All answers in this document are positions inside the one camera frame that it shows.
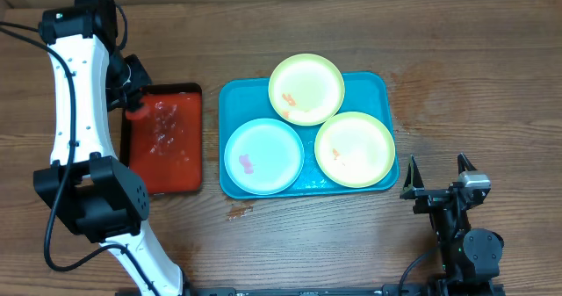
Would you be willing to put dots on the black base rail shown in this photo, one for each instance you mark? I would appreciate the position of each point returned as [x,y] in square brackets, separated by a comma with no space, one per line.
[384,290]

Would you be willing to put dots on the blue plastic tray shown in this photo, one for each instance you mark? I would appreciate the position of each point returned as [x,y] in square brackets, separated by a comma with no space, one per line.
[243,100]

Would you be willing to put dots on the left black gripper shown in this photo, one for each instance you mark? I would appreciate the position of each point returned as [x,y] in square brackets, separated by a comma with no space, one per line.
[143,81]

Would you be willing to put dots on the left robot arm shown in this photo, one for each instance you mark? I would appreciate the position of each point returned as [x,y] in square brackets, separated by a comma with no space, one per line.
[86,186]

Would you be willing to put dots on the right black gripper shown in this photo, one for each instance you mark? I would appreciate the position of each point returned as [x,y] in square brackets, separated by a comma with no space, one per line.
[433,200]

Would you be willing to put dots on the green plate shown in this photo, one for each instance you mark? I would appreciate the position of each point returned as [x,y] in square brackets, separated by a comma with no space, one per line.
[354,149]
[306,89]

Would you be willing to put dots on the red and black tray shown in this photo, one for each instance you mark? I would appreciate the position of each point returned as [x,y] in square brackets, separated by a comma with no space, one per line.
[165,148]

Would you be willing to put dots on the light blue plate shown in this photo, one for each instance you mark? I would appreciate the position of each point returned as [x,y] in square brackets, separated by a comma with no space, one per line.
[264,156]

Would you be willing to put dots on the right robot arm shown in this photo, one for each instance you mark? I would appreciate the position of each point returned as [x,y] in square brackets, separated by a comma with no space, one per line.
[470,256]

